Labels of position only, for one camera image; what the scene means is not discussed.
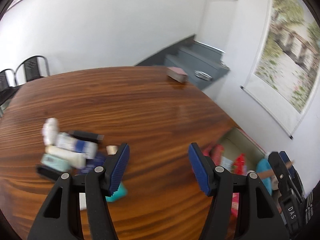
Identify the red white snack packet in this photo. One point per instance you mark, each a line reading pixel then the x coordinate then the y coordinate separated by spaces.
pixel 239 165

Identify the teal floss box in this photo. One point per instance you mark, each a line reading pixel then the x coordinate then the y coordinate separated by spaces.
pixel 120 193

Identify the blue white cream tube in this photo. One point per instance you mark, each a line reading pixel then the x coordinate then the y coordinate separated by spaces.
pixel 67 142

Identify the grey staircase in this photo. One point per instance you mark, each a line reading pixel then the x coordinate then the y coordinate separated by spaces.
pixel 191 55

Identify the black metal chair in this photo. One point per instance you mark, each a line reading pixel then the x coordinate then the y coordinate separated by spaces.
pixel 33 68
pixel 7 91

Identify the card deck on table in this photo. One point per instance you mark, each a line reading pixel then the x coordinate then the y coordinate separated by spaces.
pixel 178 74

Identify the white crumpled plastic bag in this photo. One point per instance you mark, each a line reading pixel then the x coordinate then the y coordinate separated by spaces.
pixel 50 131

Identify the black flat case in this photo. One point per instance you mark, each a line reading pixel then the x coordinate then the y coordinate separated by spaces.
pixel 87 136

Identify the small red box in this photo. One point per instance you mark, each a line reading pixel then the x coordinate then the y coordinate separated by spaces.
pixel 215 152

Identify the white wet wipes pack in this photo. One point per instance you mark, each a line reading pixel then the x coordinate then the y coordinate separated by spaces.
pixel 227 164

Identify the teal Curel drawstring pouch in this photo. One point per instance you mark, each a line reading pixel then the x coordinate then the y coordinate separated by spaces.
pixel 264 165

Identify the black comb brush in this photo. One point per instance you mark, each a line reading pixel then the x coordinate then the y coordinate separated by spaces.
pixel 47 172

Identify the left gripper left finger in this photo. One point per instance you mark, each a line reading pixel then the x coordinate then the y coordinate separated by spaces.
pixel 60 214

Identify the foil tray on stairs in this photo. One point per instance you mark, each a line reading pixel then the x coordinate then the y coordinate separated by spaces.
pixel 203 75

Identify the dark blue tube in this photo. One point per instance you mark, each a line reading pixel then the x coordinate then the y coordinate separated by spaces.
pixel 92 163

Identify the small brown bottle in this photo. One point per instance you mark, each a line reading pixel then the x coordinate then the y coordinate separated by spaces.
pixel 111 149

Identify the hanging scroll painting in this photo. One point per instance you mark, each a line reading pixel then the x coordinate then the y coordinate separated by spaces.
pixel 285 75

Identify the mint green small box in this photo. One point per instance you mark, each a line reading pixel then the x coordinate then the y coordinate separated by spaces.
pixel 55 163

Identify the red storage box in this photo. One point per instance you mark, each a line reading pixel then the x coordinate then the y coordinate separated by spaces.
pixel 258 216

